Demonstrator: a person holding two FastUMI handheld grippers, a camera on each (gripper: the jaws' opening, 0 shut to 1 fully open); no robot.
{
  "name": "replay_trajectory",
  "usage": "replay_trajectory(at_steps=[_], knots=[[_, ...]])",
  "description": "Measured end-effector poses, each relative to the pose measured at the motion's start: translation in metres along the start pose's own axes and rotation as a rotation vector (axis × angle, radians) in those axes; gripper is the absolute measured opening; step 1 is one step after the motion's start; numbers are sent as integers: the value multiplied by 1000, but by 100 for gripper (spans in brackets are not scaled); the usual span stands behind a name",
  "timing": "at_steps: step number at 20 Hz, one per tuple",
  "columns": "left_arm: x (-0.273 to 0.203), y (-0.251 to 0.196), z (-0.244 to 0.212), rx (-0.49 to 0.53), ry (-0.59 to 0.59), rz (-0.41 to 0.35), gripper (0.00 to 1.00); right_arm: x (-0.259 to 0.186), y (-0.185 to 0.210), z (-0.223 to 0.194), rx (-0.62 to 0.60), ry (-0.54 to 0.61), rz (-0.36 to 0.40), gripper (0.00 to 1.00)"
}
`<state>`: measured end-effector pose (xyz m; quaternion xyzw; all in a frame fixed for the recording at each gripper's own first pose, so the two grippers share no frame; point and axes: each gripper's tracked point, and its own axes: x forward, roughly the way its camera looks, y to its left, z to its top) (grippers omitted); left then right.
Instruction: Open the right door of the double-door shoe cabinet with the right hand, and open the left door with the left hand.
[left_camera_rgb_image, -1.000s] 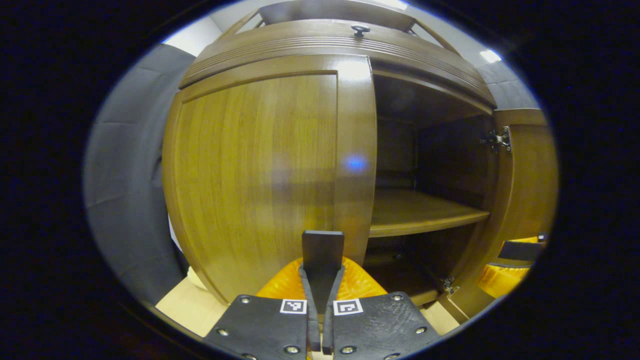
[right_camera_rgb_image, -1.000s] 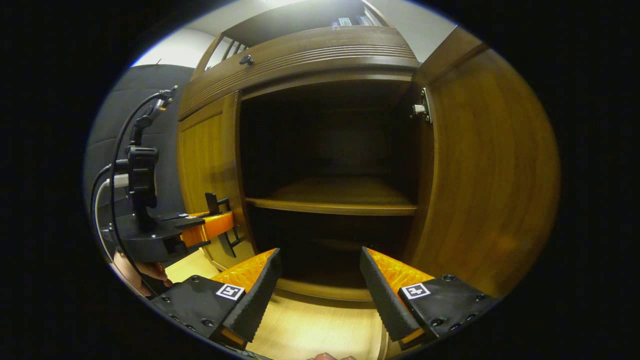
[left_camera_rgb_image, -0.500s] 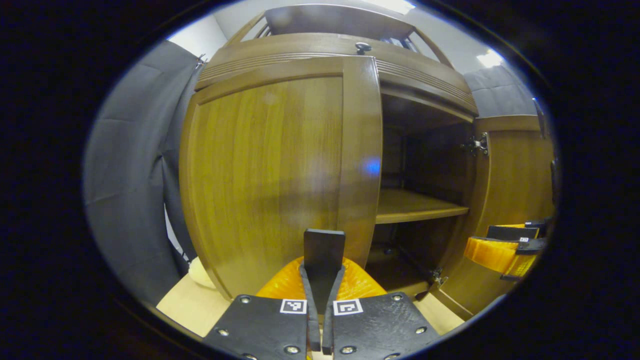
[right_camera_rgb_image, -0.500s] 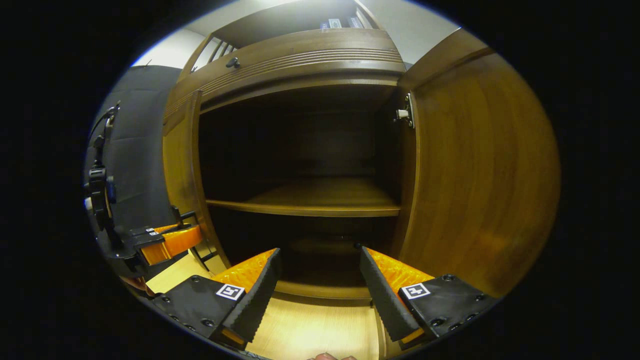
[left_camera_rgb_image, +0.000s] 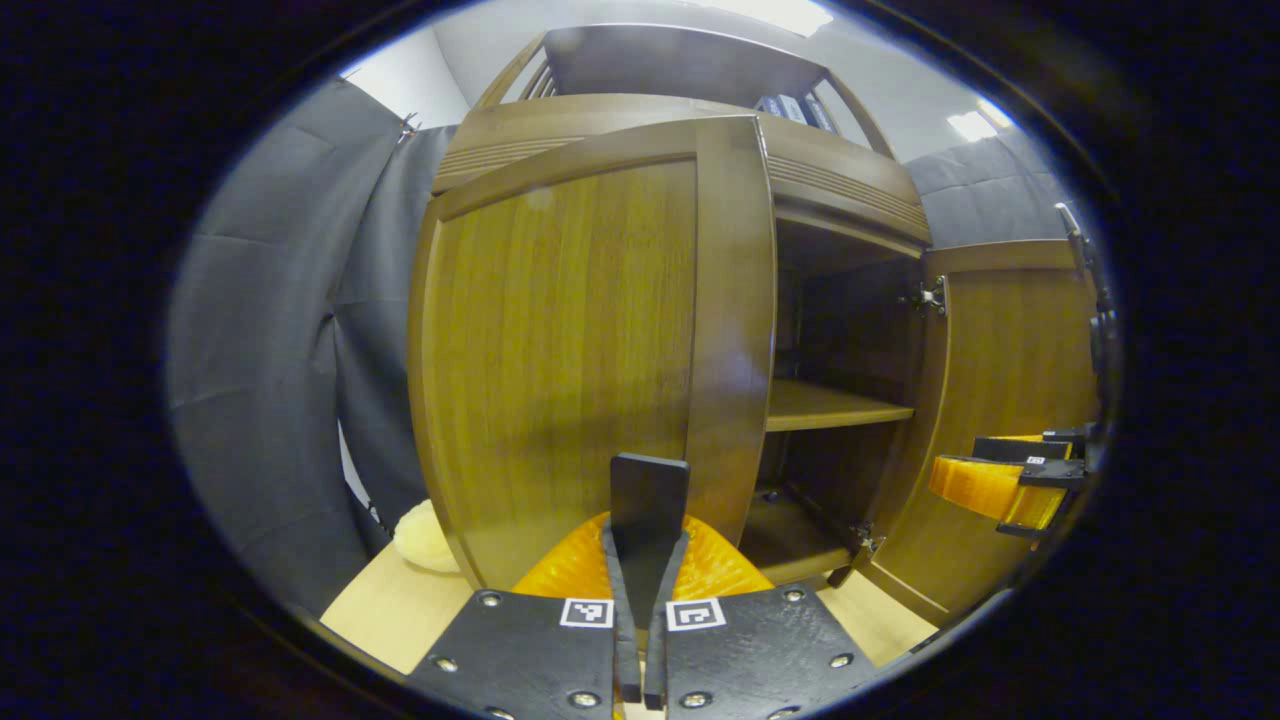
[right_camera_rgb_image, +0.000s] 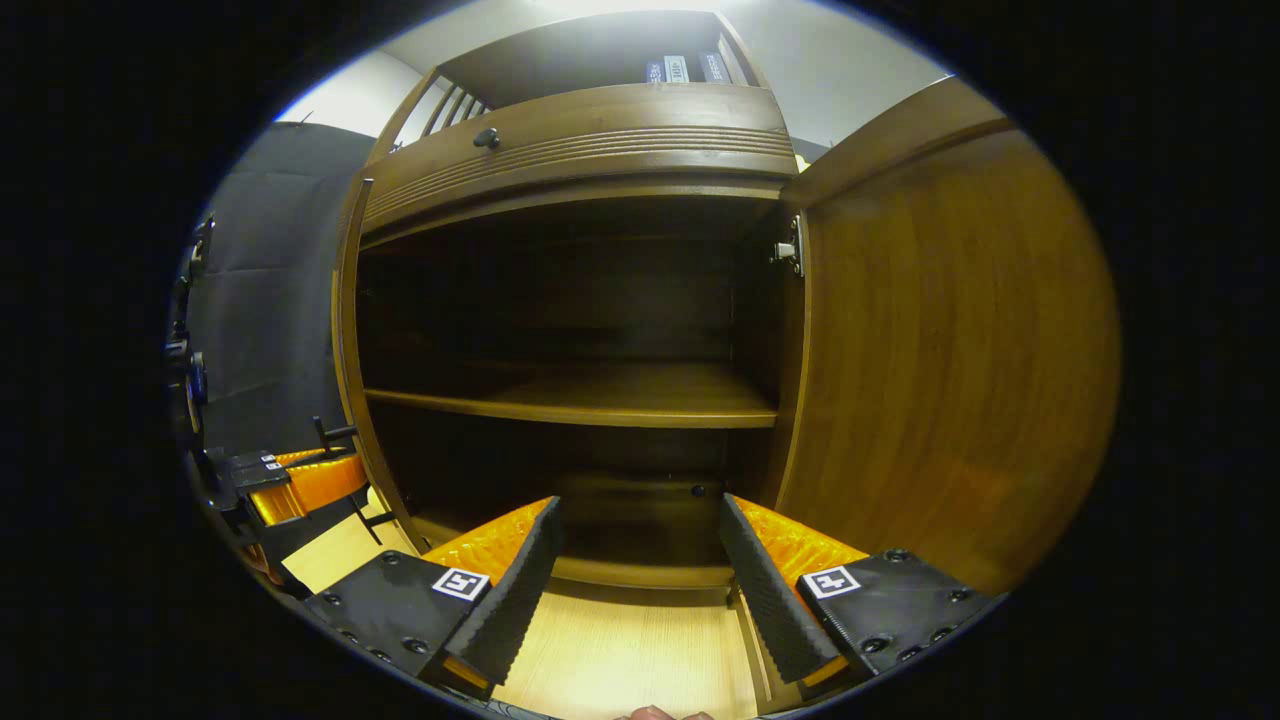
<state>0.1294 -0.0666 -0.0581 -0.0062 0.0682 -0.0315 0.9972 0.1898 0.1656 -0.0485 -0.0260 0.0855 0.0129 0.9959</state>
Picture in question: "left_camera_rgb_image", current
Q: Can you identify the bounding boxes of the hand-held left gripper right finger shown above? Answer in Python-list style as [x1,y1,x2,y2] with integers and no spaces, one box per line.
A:
[643,513,883,720]

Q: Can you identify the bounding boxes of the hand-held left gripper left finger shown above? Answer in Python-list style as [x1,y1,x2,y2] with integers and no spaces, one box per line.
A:
[408,511,643,720]

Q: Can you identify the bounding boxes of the wooden shoe cabinet door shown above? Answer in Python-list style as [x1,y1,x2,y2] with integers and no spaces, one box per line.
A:
[865,238,1101,626]
[407,115,778,633]

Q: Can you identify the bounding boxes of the wooden double-door shoe cabinet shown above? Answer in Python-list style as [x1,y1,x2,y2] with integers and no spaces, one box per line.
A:
[430,22,936,591]

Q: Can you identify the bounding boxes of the cream fluffy object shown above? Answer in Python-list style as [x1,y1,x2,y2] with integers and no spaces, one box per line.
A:
[392,499,463,575]

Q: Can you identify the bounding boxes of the ceiling light panel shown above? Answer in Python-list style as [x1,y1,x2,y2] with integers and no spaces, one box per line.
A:
[690,0,834,38]
[947,97,1016,143]

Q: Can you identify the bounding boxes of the black backdrop cloth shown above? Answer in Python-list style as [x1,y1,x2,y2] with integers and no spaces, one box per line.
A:
[165,78,1081,616]

